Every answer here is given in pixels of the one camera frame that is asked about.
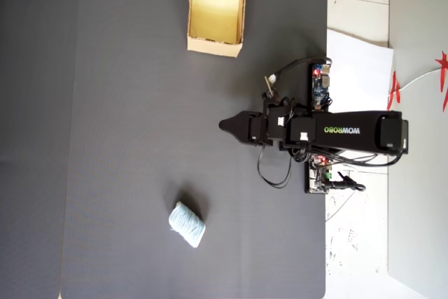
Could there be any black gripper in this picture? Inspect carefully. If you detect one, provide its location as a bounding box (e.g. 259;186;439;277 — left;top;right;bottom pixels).
219;111;267;146

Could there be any light blue yarn-wrapped block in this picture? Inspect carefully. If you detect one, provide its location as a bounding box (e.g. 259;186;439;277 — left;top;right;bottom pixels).
168;201;206;249

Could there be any open cardboard box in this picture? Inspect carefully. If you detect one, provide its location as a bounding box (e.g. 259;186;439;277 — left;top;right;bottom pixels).
186;0;249;58

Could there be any blue microcontroller board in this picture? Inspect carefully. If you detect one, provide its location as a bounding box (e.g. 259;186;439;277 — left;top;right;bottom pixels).
307;57;333;111

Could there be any large black foam mat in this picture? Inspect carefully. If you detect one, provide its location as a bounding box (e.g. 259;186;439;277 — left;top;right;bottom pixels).
59;0;329;299

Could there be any motor driver circuit board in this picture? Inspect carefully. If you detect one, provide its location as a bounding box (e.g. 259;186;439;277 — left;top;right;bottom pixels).
303;154;334;195

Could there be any yellow foam pad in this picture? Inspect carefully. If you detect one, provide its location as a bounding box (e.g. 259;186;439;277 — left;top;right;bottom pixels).
188;0;243;45

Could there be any black barrel power plug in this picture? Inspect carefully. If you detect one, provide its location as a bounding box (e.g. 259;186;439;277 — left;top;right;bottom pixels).
328;172;367;193

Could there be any white paper sheet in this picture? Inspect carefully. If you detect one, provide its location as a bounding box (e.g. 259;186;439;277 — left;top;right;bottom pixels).
325;28;395;174

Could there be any red paper strip cutout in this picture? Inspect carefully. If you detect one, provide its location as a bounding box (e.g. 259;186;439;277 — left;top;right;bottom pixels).
386;70;403;111

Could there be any grey white board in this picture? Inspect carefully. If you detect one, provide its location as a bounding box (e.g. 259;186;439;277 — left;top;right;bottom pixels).
386;46;448;299

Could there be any narrow black foam mat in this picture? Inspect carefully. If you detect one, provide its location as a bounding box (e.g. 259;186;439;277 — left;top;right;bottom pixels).
0;0;81;299

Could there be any red paper star cutout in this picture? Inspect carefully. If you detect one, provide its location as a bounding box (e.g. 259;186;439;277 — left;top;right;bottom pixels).
434;50;448;113

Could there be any looped black servo cable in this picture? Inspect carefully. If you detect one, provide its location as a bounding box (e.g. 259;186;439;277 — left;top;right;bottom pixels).
256;144;293;188

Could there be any small camera circuit board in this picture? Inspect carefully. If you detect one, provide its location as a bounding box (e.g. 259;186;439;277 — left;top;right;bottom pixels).
263;73;278;99

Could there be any thick black camera cable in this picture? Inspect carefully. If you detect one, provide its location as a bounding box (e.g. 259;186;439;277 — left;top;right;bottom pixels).
274;55;333;81

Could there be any long black servo cable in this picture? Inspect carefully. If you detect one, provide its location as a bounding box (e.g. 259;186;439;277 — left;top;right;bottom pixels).
332;148;403;167

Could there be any thin white wire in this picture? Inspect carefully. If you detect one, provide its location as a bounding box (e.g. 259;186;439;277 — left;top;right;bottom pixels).
388;67;442;99

